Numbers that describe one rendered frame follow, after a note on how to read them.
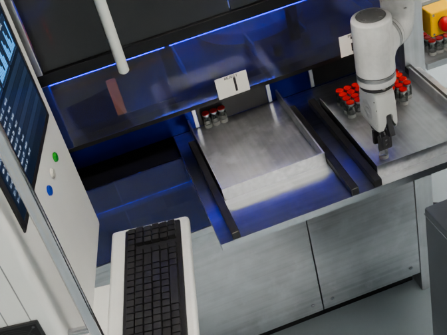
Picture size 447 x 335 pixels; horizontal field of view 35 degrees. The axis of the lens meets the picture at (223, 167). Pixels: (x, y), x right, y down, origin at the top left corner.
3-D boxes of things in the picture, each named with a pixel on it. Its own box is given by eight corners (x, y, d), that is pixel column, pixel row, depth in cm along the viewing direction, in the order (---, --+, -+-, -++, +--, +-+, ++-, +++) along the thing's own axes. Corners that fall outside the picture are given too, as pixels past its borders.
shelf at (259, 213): (174, 142, 197) (173, 137, 196) (406, 61, 204) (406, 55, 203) (223, 251, 158) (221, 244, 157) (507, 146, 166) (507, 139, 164)
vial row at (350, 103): (346, 115, 185) (344, 101, 183) (410, 94, 187) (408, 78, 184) (350, 119, 183) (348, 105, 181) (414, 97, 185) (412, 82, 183)
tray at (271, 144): (190, 130, 196) (187, 120, 194) (278, 100, 199) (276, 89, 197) (224, 201, 169) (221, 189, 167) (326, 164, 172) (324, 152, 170)
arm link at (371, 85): (348, 66, 157) (350, 78, 159) (366, 85, 150) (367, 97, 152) (383, 54, 158) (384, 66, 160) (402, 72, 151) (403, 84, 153)
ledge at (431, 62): (403, 50, 209) (402, 44, 208) (444, 36, 210) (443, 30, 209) (427, 70, 198) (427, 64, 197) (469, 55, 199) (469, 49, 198)
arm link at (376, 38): (372, 54, 159) (348, 75, 154) (366, 0, 151) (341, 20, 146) (405, 62, 154) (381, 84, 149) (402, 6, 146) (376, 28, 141)
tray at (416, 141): (321, 109, 191) (319, 98, 189) (410, 77, 193) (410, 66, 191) (378, 178, 163) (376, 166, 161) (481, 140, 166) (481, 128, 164)
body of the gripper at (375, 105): (350, 73, 159) (355, 114, 166) (370, 94, 151) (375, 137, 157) (381, 62, 159) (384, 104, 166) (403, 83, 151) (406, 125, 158)
